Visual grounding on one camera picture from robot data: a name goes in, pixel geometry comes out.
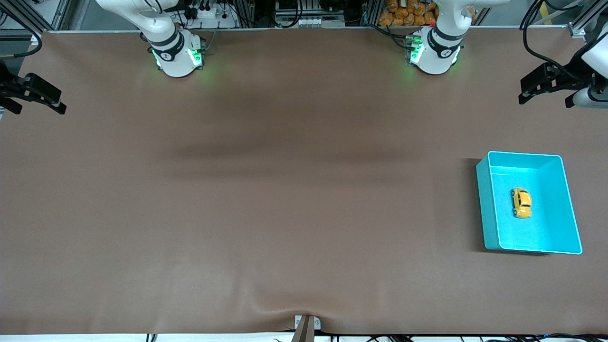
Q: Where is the grey equipment box with cables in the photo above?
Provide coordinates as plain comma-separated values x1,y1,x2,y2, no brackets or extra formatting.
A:
275,0,346,28

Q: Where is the pile of orange snack packs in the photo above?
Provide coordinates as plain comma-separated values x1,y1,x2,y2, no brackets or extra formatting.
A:
379,0,440,27

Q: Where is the aluminium frame profile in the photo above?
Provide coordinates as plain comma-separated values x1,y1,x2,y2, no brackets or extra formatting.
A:
0,0,72,36
568,0,608,38

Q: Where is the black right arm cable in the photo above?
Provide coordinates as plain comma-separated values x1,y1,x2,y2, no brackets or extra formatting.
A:
0,30,43,59

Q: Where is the brown table mat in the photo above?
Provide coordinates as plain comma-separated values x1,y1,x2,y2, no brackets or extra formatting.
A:
0,26,608,336

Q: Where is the white power strip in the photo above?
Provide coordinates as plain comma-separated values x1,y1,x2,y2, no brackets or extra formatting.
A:
186,4,239,28

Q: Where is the teal plastic storage bin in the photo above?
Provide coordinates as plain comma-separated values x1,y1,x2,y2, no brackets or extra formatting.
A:
476,151,583,256

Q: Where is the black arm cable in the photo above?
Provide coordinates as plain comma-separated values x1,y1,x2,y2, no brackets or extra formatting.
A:
0,30,43,59
520,0,582,76

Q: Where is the yellow beetle toy car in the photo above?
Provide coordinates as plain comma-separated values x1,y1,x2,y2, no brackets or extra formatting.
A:
511,188,532,219

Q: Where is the table edge clamp bracket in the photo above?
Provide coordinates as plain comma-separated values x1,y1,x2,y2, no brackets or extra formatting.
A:
292,314,322,342

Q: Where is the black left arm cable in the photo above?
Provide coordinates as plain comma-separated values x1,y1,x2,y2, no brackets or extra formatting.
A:
520,0,582,76

